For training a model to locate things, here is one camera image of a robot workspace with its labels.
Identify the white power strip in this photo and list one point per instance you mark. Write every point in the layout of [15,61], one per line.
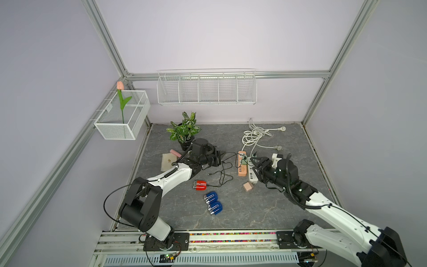
[251,174]

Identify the pink charger cube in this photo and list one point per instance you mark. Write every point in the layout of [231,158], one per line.
[248,186]

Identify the long white wire shelf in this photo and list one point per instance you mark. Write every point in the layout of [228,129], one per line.
[207,87]

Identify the red electric shaver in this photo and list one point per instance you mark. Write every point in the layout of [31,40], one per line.
[200,185]

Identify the pink stick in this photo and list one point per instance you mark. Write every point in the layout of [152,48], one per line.
[177,154]

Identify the potted green plant black vase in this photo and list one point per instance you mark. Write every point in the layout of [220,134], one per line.
[184,132]

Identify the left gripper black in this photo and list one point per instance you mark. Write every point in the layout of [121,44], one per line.
[217,161]

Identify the white wire basket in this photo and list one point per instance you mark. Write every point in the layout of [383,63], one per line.
[124,115]

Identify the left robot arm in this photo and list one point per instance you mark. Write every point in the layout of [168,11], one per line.
[141,204]

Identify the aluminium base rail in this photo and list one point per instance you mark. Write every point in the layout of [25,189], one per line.
[199,241]

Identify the pink artificial tulip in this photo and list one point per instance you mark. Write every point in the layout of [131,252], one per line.
[123,101]

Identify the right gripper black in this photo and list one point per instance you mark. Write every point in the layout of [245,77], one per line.
[266,161]

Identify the orange power strip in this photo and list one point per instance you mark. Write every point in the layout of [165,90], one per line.
[242,169]

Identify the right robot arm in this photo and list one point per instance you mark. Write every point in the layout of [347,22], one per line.
[362,243]

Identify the cream hand-shaped holder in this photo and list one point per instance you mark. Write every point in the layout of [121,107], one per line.
[170,161]

